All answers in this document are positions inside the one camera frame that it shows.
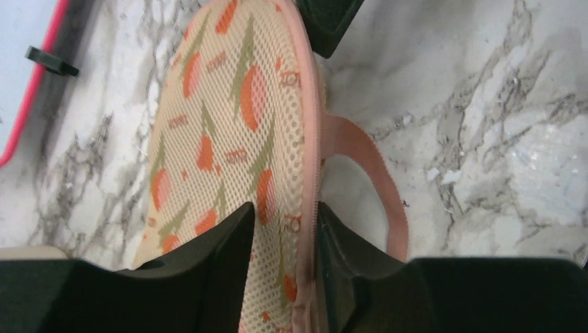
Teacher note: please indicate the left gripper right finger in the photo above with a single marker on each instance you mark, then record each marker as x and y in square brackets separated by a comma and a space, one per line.
[362, 289]

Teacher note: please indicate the pink framed whiteboard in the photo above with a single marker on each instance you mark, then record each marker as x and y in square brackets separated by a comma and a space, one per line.
[29, 31]

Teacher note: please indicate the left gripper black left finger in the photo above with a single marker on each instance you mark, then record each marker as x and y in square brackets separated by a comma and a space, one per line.
[198, 287]

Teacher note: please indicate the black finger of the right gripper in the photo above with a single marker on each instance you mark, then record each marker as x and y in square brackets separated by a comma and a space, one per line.
[326, 22]

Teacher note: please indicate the cream plastic laundry basket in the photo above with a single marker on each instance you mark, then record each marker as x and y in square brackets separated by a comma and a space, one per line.
[31, 253]

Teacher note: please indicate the floral mesh laundry bag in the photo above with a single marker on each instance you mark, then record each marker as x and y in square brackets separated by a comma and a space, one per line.
[243, 118]

